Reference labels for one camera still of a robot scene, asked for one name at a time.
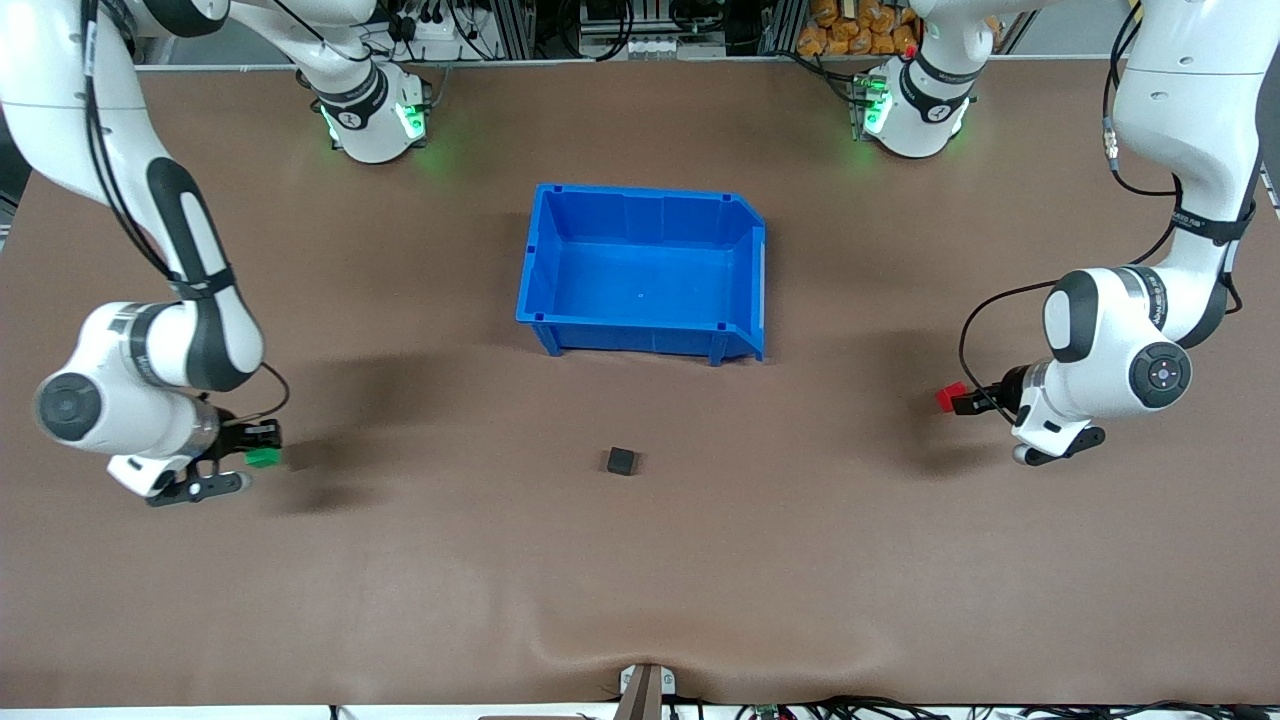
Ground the brown table mat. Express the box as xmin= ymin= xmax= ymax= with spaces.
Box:
xmin=0 ymin=55 xmax=1280 ymax=709

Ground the blue plastic storage bin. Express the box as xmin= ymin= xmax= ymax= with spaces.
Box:
xmin=515 ymin=182 xmax=768 ymax=367

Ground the pile of orange objects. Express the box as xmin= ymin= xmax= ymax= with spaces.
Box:
xmin=797 ymin=0 xmax=923 ymax=57

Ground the white power strip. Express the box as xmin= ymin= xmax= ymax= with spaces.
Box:
xmin=398 ymin=8 xmax=471 ymax=49

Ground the white terminal strip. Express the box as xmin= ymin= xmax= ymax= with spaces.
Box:
xmin=618 ymin=35 xmax=731 ymax=58

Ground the black electronics box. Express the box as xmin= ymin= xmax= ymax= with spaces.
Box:
xmin=578 ymin=0 xmax=641 ymax=33

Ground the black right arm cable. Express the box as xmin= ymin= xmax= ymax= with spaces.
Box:
xmin=80 ymin=0 xmax=293 ymax=426

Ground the aluminium frame strut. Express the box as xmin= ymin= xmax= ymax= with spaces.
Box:
xmin=490 ymin=0 xmax=541 ymax=59
xmin=758 ymin=0 xmax=806 ymax=56

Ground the grey metal table bracket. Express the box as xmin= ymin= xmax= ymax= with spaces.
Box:
xmin=618 ymin=662 xmax=678 ymax=720

